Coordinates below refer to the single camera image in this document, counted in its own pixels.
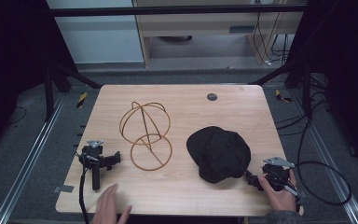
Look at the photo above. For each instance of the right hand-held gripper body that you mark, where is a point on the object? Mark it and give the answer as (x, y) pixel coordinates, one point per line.
(276, 173)

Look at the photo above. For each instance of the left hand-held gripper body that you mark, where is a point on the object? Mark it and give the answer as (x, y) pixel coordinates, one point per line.
(95, 161)

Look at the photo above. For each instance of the black cap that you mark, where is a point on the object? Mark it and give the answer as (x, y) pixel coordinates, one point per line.
(219, 154)

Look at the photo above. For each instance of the person's right hand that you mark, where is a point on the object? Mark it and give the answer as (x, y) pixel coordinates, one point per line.
(280, 196)

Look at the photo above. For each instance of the person's left hand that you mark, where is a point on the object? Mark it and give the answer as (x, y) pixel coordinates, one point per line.
(108, 204)

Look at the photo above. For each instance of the grey tape piece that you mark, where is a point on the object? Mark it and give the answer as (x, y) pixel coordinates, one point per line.
(63, 188)

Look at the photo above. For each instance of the yellow black striped tape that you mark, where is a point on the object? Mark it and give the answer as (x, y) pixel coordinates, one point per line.
(81, 100)
(282, 97)

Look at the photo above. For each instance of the wooden desk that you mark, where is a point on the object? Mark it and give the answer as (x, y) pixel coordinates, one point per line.
(180, 193)

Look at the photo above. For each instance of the black metal stand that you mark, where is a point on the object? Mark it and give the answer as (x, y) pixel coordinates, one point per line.
(59, 81)
(295, 77)

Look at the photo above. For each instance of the grey round table grommet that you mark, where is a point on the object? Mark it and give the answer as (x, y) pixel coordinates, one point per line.
(212, 96)

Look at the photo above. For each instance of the white cabinet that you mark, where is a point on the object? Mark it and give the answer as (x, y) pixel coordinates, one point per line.
(96, 31)

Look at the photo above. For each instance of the black horizontal bar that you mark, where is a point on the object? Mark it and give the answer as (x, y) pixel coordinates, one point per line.
(174, 10)

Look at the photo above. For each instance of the metal floor rail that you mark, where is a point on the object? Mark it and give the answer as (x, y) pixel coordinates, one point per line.
(28, 161)
(326, 158)

